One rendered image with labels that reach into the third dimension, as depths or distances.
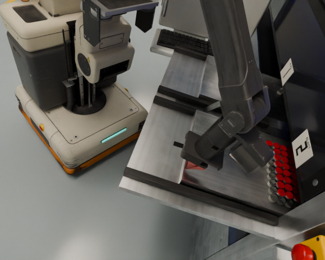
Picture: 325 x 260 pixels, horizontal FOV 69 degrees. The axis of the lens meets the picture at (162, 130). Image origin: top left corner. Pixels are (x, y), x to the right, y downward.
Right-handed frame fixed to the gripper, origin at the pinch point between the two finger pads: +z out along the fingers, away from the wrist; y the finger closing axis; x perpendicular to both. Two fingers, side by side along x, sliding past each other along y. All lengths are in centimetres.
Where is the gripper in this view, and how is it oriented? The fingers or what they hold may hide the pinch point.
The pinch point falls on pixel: (187, 165)
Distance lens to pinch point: 63.4
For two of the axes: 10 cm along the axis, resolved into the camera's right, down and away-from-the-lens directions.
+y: 8.9, 4.3, 1.5
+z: -3.9, 5.3, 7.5
